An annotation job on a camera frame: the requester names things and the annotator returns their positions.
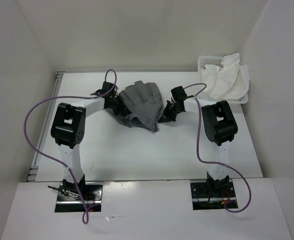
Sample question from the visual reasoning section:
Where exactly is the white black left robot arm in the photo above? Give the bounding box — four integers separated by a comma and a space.
51, 96, 129, 200

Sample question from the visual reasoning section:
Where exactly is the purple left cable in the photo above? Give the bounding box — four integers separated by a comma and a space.
23, 69, 119, 225

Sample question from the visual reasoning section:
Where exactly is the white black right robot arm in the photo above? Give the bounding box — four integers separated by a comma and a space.
158, 97, 239, 198

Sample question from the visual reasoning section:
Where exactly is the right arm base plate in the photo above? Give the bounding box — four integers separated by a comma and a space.
190, 180, 238, 211

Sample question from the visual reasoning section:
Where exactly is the white plastic basket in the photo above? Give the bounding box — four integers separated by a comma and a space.
197, 55, 249, 106

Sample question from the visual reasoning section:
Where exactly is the white crumpled cloth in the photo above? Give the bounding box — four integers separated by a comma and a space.
200, 52, 251, 101

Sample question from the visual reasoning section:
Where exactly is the grey pleated skirt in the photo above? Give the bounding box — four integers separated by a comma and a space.
113, 81, 163, 133

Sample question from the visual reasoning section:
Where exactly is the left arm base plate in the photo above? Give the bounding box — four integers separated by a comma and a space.
54, 181, 104, 213

